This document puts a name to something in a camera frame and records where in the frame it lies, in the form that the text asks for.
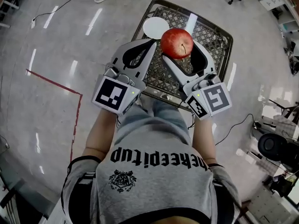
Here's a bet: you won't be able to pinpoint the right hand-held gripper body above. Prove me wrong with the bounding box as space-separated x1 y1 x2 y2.
181 72 233 121

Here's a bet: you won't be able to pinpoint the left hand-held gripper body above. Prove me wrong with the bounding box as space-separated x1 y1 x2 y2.
91 59 147 117

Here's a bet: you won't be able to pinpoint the black round device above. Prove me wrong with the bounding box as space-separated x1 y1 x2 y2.
257 133 299 174

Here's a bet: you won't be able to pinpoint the person's blue jeans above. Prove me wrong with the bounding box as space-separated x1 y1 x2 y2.
136 97 189 132

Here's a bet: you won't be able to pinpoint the person's grey printed t-shirt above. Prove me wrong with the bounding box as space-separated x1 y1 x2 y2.
60 105 242 224

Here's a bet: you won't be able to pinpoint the person's right forearm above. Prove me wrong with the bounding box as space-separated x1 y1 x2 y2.
191 117 217 166

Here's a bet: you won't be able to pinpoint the red apple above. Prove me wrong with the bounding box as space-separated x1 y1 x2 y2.
160 28 194 60

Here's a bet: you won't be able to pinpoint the black floor cable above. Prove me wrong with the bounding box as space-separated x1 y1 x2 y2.
214 113 256 147
31 0 100 23

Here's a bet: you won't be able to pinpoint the white round plate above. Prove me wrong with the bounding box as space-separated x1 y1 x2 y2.
142 17 170 40

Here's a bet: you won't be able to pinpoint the grey desk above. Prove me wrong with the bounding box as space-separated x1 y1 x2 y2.
0 0 29 29

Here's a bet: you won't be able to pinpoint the person's left forearm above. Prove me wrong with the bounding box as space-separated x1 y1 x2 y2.
82 107 119 161

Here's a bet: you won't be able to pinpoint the white shelving unit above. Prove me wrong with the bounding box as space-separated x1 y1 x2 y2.
258 0 299 34

